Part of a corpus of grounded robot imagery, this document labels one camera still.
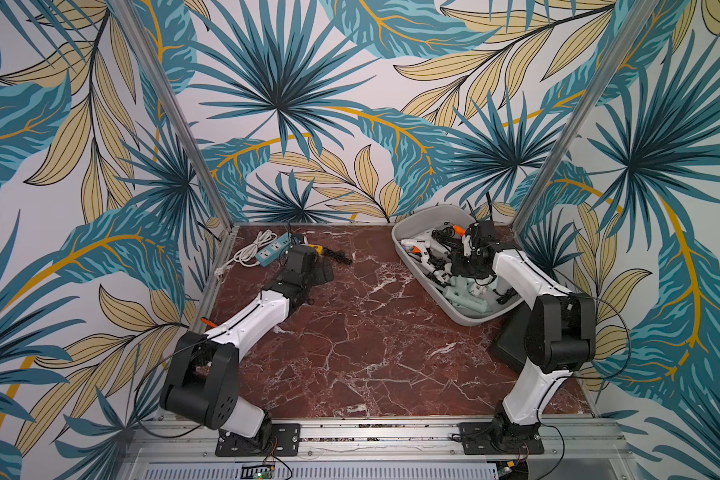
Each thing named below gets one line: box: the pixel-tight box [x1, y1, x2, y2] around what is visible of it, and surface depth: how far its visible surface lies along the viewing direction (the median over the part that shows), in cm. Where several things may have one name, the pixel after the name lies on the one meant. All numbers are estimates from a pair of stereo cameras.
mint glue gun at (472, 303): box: [444, 286, 488, 313], surface depth 93 cm
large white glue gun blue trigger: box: [400, 239, 431, 250], surface depth 108 cm
